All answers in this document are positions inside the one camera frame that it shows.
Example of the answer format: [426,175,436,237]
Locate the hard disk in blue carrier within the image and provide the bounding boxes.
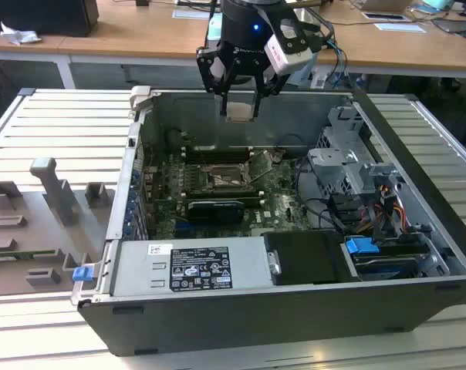
[343,236,431,281]

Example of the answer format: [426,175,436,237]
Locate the black box on desk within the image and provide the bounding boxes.
[0,0,100,39]

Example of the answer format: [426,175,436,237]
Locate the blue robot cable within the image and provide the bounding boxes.
[325,37,350,92]

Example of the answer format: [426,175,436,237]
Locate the CPU socket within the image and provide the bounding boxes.
[200,163,254,190]

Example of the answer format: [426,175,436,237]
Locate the square CPU chip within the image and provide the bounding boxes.
[225,103,255,123]

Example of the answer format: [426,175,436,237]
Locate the grey metal drive cage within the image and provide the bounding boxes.
[306,106,406,197]

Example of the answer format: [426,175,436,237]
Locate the grey desk cable hatch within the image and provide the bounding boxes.
[172,9,223,21]

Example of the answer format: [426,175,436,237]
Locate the black plastic air shroud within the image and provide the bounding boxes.
[262,230,360,286]

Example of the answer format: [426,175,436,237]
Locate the black RAM slot bank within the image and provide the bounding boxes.
[182,146,255,165]
[185,187,265,205]

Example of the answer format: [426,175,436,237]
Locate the black open PC case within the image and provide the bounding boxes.
[76,85,466,358]

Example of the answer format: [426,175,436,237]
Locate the wooden desk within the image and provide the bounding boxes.
[0,0,466,90]

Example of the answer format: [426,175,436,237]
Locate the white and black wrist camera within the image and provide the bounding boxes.
[264,18,323,76]

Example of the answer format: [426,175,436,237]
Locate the coloured power wire bundle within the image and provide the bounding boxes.
[362,183,408,237]

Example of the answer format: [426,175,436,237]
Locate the black graphics card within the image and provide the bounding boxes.
[186,199,245,225]

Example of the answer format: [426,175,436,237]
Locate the blue case latch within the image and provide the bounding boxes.
[72,266,93,283]

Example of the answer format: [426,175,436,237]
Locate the green motherboard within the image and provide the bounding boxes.
[140,148,315,240]

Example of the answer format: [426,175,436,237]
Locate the crumpled white paper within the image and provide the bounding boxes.
[0,21,43,47]

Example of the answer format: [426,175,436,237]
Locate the green RAM stick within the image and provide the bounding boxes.
[0,250,59,262]

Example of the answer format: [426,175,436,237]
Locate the black data cable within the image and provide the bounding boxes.
[294,156,352,237]

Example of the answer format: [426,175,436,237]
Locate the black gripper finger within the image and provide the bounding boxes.
[195,45,235,116]
[253,68,292,119]

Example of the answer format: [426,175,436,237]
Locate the grey parts rack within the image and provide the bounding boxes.
[0,156,117,298]

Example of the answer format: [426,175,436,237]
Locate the grey power supply unit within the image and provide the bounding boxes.
[111,237,275,298]

